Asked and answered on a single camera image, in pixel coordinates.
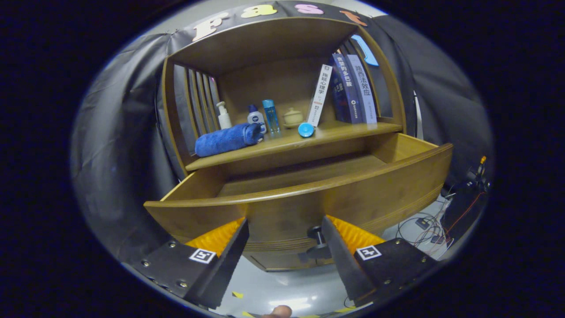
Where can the dark blue book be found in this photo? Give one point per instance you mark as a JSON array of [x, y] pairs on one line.
[[348, 88]]

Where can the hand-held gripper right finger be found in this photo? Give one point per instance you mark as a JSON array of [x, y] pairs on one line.
[[340, 265]]

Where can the folded blue towel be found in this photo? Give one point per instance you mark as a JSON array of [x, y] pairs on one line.
[[225, 139]]

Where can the wooden countertop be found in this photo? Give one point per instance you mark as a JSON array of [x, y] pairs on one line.
[[335, 132]]

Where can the white bottle with blue cap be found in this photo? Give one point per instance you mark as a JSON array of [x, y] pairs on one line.
[[255, 117]]

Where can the small black adapter box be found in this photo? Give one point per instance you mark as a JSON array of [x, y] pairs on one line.
[[437, 239], [422, 223]]

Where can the wooden cabinet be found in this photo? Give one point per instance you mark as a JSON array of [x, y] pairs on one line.
[[265, 39]]

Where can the black backdrop cloth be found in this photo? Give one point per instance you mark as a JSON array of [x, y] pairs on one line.
[[123, 132]]

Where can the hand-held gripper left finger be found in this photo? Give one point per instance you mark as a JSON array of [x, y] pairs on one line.
[[227, 269]]

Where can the white book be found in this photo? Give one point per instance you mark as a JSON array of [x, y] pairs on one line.
[[321, 95]]

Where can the blue and white tube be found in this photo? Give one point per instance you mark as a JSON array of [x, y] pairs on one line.
[[306, 130]]

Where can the beige lidded teacup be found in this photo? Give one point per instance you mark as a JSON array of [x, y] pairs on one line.
[[293, 118]]

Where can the white pump bottle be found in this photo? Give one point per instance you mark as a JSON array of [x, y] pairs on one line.
[[225, 119]]

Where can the clear blue bottle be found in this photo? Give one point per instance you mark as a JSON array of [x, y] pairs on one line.
[[270, 117]]

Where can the yellow tape piece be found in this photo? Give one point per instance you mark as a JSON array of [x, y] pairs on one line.
[[237, 294]]

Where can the pale lavender book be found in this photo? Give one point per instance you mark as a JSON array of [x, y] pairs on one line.
[[364, 88]]

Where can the wooden drawer with black knob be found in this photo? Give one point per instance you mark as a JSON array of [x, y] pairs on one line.
[[287, 212]]

